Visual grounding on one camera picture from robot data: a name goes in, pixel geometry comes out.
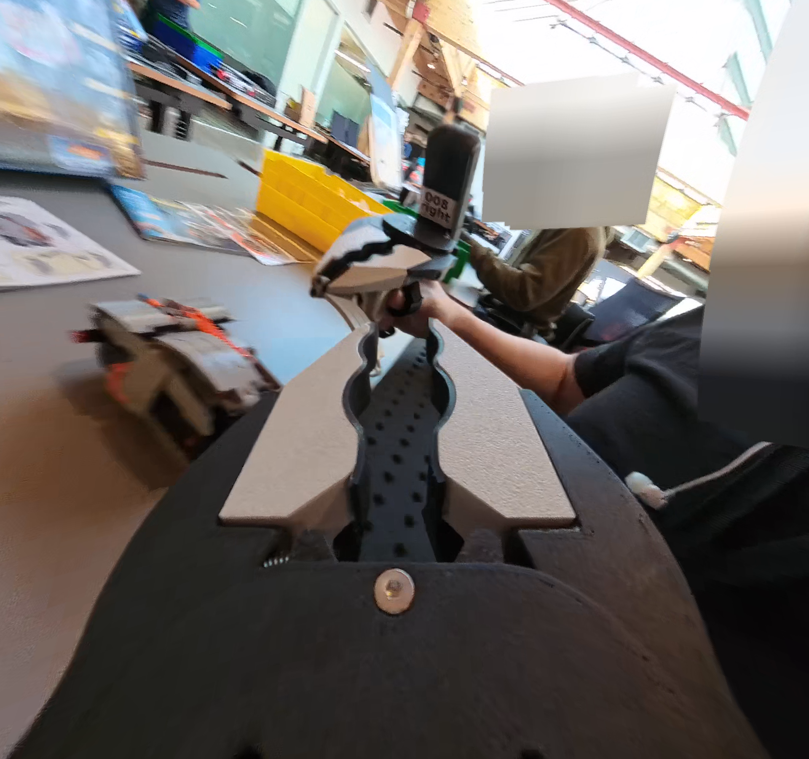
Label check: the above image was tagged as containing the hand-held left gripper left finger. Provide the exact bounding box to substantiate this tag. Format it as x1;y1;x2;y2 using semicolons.
219;323;381;542

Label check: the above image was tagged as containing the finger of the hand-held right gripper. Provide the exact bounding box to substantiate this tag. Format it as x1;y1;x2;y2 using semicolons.
311;246;434;298
313;217;397;284

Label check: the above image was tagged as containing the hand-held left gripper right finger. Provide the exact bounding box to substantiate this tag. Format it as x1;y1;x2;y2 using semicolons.
427;322;579;535

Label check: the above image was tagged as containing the grey orange toy robot assembly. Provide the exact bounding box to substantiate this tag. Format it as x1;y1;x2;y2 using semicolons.
71;294;280;458

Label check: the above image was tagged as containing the person's right forearm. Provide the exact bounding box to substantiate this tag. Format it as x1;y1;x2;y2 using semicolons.
442;300;580;416

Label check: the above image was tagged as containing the person's right hand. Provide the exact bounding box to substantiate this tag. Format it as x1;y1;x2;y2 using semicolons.
378;279;457;340

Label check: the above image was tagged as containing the yellow plastic bin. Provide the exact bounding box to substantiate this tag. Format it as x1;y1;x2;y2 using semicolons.
261;148;394;217
255;182;356;255

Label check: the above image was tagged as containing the wooden easel board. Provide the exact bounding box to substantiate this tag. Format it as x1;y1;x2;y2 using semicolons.
368;91;407;189

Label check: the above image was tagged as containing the black perforated tray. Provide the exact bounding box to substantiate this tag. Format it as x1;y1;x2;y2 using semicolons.
358;334;457;564

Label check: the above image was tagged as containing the black mesh chair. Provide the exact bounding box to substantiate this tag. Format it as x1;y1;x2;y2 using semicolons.
555;277;704;357

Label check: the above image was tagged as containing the blue leaflet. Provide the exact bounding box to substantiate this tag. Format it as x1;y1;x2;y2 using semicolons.
110;184;255;255

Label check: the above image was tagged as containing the wooden work table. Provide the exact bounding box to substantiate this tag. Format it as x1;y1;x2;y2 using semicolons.
125;60;331;148

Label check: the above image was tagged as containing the blue storage crate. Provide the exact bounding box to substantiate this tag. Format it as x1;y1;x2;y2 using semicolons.
150;12;223;75

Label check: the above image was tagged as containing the open instruction booklet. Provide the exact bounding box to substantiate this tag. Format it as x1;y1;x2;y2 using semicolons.
0;196;142;292

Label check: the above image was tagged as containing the blue robot kit box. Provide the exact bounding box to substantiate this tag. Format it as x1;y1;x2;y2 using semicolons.
0;0;147;180

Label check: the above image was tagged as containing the white cord end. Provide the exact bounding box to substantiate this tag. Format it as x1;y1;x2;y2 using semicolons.
625;471;670;511

